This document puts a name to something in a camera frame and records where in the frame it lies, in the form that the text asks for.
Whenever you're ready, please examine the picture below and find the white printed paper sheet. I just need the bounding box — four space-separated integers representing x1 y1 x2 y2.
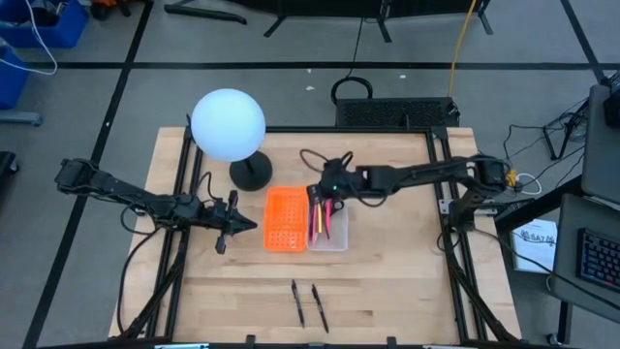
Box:
511 218 559 274

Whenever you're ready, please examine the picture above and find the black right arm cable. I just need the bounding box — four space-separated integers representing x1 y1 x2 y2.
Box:
435 226 620 312

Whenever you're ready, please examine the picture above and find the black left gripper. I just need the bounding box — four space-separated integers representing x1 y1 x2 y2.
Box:
201 190 259 256

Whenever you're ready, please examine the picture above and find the black aluminium table frame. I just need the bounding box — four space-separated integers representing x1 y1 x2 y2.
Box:
118 113 522 346

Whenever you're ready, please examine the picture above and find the grey desk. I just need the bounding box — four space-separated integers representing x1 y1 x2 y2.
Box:
580 84 620 205
550 193 620 312

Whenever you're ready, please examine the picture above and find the black looped floor cable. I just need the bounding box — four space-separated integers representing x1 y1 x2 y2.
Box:
330 16 375 106

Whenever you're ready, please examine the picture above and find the white cable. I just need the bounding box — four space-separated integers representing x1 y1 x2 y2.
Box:
0 0 59 77

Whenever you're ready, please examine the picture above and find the black keyboard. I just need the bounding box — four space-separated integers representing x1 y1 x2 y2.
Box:
575 227 620 295

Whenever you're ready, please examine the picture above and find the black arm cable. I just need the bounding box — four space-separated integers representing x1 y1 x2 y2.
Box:
116 202 162 335
435 226 620 312

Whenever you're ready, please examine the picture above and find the black perforated computer case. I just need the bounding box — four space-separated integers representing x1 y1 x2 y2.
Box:
333 96 460 130

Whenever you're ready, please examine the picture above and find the black pen with white print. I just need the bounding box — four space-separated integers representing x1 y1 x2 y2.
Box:
310 283 330 334

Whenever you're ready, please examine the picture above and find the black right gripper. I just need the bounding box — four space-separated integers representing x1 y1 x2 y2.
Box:
307 157 362 206

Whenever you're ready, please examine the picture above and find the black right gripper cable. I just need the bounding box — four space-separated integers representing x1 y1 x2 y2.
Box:
298 148 355 172

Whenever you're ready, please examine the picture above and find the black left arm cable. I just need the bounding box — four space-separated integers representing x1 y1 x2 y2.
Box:
116 202 162 335

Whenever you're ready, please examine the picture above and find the clear plastic supply box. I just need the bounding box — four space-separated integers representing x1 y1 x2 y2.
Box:
306 191 350 252

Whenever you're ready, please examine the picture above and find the pink pencil with yellow eraser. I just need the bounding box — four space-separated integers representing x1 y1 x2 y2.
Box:
309 201 320 246

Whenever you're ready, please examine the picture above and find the blue storage bin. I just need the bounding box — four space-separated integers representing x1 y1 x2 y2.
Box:
0 0 91 49
0 46 30 111

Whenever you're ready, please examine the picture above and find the black stand foot bar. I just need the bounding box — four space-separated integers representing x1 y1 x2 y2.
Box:
163 3 248 26

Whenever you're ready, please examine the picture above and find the pen with black rubber grip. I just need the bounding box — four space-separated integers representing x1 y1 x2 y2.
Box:
291 279 306 330

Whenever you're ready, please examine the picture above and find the white globe table lamp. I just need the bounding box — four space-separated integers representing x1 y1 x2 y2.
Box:
190 87 274 193

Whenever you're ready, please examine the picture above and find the yellow cable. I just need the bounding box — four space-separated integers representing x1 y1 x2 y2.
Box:
446 0 479 98

